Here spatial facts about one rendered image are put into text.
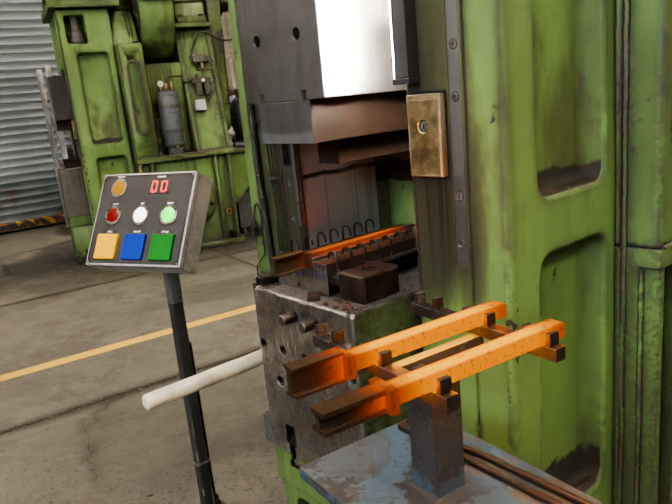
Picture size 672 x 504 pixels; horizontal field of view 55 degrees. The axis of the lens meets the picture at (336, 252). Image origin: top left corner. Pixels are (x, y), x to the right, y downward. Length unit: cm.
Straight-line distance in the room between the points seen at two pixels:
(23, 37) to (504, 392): 861
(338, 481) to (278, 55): 91
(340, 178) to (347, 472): 94
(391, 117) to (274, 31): 34
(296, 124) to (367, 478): 78
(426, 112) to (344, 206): 58
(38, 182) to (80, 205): 287
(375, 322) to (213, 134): 524
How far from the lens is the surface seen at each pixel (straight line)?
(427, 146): 137
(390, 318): 145
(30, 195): 942
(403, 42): 137
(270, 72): 155
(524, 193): 133
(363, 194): 191
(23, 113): 941
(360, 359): 91
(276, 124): 155
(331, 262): 150
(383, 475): 115
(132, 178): 199
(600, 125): 160
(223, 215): 652
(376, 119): 157
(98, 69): 642
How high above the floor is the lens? 137
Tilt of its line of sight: 14 degrees down
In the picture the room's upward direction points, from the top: 5 degrees counter-clockwise
